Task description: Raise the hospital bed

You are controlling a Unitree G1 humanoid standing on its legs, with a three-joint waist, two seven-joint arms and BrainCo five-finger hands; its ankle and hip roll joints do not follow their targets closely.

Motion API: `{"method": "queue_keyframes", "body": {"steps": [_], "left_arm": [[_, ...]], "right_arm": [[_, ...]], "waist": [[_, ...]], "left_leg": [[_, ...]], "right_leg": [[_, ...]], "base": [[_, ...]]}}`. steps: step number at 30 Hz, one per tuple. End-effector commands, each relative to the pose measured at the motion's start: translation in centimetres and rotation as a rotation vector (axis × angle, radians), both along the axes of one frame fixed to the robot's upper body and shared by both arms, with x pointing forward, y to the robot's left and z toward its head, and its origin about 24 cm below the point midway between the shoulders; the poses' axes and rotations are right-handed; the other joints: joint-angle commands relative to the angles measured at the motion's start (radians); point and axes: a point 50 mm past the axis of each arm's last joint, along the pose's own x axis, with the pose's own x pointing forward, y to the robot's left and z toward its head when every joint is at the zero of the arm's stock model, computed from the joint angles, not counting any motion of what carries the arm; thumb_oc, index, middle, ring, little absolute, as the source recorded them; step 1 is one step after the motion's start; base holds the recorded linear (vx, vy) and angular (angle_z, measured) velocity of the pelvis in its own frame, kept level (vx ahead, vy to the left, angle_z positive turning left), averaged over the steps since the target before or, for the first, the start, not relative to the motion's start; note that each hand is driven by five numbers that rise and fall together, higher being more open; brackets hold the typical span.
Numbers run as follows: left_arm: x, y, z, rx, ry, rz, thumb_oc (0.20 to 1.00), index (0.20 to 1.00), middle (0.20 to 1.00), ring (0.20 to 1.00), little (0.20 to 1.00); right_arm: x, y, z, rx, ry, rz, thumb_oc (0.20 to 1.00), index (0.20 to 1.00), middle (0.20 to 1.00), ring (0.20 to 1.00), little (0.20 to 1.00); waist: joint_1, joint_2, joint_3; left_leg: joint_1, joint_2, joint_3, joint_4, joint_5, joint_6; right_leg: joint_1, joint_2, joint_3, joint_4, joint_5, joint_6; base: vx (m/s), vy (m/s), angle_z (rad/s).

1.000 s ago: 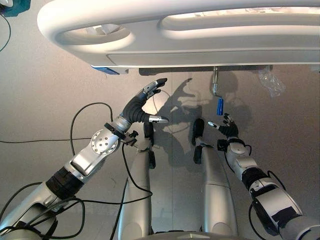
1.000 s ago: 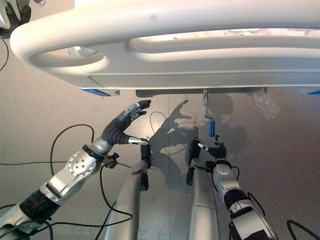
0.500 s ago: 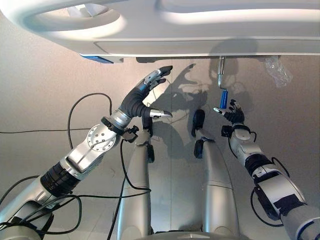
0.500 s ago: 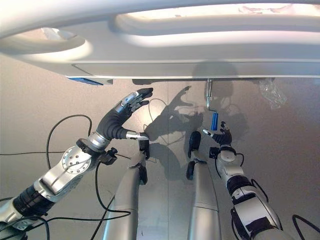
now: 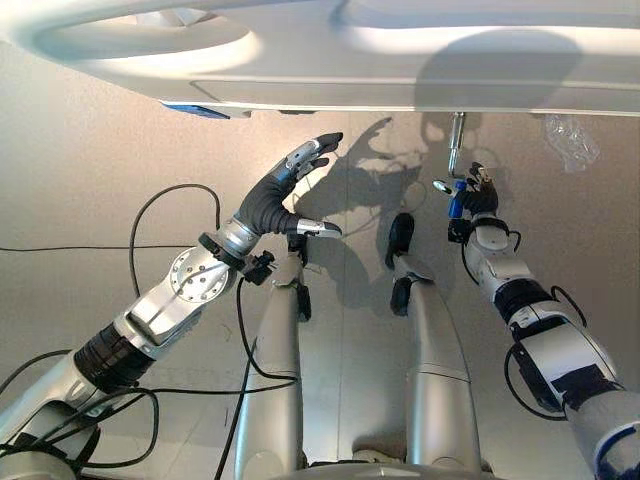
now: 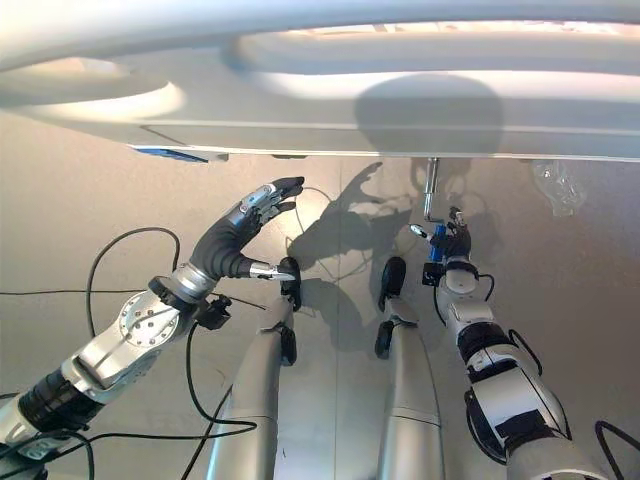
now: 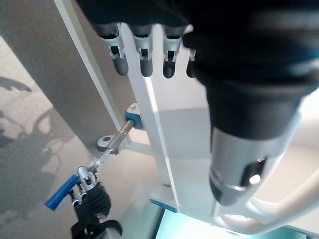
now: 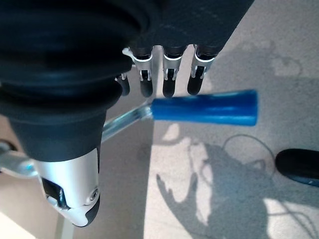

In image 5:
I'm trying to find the right silver robot leg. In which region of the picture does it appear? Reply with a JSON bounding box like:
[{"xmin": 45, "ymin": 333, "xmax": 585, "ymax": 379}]
[{"xmin": 383, "ymin": 212, "xmax": 484, "ymax": 474}]

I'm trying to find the clear plastic wrap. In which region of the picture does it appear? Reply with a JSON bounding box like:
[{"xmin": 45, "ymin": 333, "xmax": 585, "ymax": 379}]
[{"xmin": 543, "ymin": 113, "xmax": 602, "ymax": 174}]

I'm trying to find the silver robot leg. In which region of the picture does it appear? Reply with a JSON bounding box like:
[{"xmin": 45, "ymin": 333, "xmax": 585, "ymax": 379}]
[
  {"xmin": 232, "ymin": 232, "xmax": 314, "ymax": 480},
  {"xmin": 383, "ymin": 212, "xmax": 484, "ymax": 474}
]

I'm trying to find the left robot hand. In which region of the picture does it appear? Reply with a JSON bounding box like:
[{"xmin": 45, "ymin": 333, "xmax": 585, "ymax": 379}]
[{"xmin": 233, "ymin": 131, "xmax": 345, "ymax": 239}]

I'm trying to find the blue bed label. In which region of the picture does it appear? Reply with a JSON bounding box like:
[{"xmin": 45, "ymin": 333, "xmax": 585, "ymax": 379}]
[{"xmin": 160, "ymin": 101, "xmax": 232, "ymax": 121}]

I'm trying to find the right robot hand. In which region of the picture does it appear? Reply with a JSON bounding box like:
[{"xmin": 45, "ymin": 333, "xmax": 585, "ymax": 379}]
[{"xmin": 458, "ymin": 162, "xmax": 501, "ymax": 220}]

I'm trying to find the left silver robot leg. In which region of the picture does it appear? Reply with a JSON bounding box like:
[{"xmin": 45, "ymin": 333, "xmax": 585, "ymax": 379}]
[{"xmin": 232, "ymin": 232, "xmax": 314, "ymax": 480}]

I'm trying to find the white hospital bed footboard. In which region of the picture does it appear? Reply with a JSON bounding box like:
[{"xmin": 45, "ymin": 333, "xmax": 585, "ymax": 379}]
[{"xmin": 0, "ymin": 0, "xmax": 640, "ymax": 121}]

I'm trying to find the black cable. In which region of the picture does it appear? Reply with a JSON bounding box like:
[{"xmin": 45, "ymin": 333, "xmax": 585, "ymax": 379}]
[{"xmin": 0, "ymin": 183, "xmax": 301, "ymax": 480}]

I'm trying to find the metal bed crank handle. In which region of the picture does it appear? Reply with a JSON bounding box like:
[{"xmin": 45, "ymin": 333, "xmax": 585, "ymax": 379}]
[{"xmin": 432, "ymin": 112, "xmax": 469, "ymax": 220}]

